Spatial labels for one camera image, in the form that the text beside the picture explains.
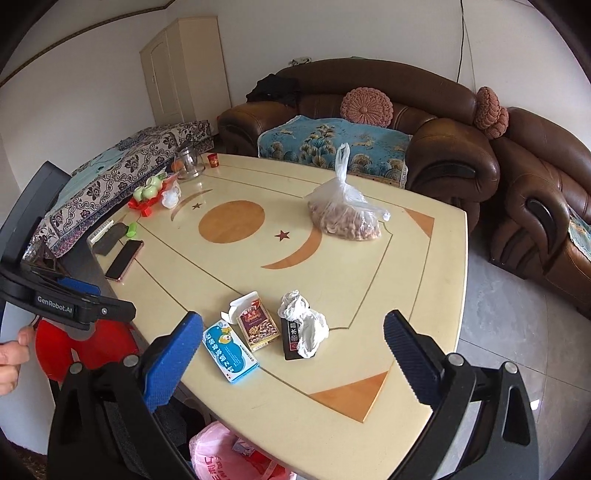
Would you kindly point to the glass jar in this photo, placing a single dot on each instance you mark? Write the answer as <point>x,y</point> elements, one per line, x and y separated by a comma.
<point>188,161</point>

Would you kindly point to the white tissue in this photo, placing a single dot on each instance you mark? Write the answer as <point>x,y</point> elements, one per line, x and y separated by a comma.
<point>310,330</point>

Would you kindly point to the small red cup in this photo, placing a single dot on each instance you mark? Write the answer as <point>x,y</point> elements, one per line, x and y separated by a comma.
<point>213,160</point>

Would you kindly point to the crumpled white plastic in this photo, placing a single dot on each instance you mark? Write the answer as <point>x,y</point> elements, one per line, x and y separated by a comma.
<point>171,196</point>

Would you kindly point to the bin with pink bag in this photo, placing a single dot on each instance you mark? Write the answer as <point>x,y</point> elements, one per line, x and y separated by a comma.
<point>217,457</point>

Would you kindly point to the patterned blanket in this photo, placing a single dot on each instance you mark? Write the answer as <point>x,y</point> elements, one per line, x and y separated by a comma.
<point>143,147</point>

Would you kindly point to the brown leather armchair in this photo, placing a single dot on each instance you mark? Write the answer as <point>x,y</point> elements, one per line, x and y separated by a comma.
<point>531,184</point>

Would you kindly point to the plastic bag of peanuts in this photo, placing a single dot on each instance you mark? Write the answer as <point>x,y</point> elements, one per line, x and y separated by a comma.
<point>346,217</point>

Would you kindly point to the pink knitted cushion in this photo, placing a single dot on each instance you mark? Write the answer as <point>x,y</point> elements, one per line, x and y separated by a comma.
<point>490,113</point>

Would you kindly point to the person's left hand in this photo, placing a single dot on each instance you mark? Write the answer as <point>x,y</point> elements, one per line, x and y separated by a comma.
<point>11,357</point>

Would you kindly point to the white comb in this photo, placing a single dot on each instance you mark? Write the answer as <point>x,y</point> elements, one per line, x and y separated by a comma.
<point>99,233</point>

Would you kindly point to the red plastic stool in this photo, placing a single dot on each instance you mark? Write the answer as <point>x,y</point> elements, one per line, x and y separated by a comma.
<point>92,350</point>

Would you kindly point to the dark remote control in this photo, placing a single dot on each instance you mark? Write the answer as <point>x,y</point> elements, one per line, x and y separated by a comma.
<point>110,238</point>

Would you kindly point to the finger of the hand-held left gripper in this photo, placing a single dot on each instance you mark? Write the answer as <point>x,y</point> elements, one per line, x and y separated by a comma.
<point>115,310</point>
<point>78,285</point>

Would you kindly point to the pale armchair seat cover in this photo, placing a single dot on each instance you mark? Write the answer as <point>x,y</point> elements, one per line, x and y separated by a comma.
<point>581,230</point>

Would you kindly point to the green apple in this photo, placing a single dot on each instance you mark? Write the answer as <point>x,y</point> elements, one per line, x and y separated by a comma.
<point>150,191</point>
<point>158,182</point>

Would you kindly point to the black clothing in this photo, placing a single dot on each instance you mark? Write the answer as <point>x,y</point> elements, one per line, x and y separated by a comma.
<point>272,90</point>

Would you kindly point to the smartphone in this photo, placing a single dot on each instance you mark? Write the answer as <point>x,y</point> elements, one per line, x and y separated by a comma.
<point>123,261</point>

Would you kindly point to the cream wardrobe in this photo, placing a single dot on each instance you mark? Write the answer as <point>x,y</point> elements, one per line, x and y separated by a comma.
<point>184,69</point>

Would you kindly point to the brown leather sofa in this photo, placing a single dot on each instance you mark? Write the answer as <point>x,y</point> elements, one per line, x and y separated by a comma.
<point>452,152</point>

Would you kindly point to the blue white medicine box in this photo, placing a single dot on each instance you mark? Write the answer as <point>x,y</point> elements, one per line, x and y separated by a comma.
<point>228,353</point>

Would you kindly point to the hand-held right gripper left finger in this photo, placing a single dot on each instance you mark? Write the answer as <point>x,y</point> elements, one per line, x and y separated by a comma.
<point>173,360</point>

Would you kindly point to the red fruit plate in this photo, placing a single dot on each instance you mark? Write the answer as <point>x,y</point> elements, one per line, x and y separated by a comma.
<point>147,205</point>

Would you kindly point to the light blue cloth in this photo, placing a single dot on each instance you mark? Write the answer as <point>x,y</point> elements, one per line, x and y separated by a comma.
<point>99,166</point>

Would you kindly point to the brown printed snack box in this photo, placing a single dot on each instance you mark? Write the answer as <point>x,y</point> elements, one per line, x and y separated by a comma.
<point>258,325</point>

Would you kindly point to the blue floral sofa cover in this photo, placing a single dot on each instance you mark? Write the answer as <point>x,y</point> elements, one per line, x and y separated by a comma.
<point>300,143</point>

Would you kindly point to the round pink cushion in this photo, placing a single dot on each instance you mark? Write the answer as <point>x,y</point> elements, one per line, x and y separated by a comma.
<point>367,107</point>

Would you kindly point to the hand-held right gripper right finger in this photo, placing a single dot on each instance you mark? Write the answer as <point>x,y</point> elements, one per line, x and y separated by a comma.
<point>413,360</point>

